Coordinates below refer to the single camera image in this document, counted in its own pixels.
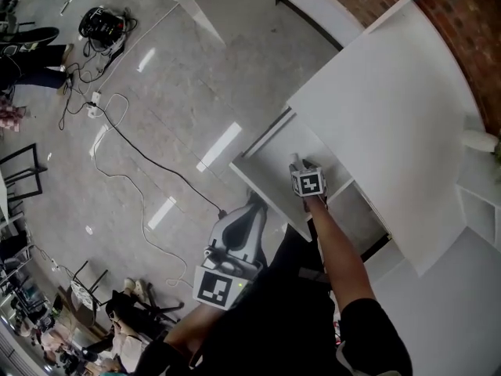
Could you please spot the person's left forearm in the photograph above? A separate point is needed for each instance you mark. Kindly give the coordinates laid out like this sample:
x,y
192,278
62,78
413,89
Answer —
x,y
195,327

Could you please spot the person's right forearm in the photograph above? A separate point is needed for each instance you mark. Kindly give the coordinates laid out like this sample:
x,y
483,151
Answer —
x,y
336,249

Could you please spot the black metal frame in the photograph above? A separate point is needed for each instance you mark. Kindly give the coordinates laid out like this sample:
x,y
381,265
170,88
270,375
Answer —
x,y
37,171

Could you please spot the person's black clothing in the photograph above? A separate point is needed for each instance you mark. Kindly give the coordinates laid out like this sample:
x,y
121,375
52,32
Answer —
x,y
282,319

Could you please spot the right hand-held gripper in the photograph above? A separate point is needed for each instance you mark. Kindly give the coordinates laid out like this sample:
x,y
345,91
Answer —
x,y
309,182

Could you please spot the black floor device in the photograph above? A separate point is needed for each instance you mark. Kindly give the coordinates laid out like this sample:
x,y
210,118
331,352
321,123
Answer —
x,y
99,24

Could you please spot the white power strip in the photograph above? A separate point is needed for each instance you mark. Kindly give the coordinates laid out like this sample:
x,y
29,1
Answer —
x,y
95,98

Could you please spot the white desk with hutch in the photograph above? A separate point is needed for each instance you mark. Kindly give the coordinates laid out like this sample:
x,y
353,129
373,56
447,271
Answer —
x,y
391,112

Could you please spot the white vase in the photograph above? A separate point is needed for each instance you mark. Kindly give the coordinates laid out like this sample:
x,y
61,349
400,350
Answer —
x,y
479,141

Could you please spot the black chair patterned seat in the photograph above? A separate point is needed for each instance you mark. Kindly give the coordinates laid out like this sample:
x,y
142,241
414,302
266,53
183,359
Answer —
x,y
83,294

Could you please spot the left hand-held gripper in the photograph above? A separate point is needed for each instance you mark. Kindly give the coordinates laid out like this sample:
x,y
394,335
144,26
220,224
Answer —
x,y
213,288

